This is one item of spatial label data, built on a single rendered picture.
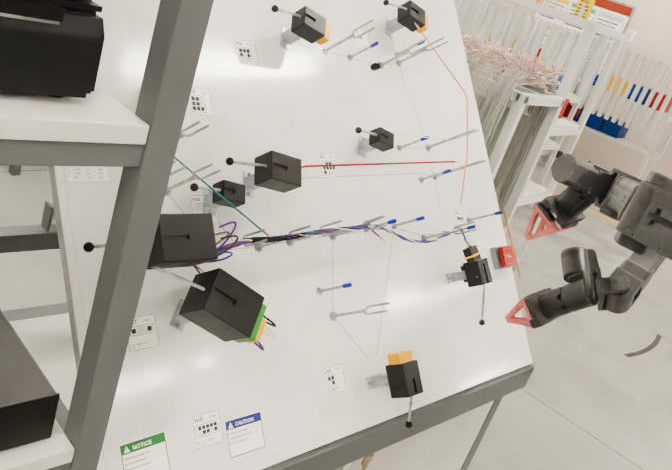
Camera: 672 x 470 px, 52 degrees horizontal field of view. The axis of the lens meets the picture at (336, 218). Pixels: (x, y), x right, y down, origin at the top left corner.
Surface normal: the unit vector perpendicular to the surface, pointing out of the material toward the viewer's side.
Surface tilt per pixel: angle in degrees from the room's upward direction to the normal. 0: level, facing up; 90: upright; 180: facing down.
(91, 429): 90
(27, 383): 0
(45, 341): 0
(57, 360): 0
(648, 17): 90
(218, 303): 50
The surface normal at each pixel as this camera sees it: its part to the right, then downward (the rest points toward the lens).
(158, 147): 0.65, 0.47
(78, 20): 0.73, -0.06
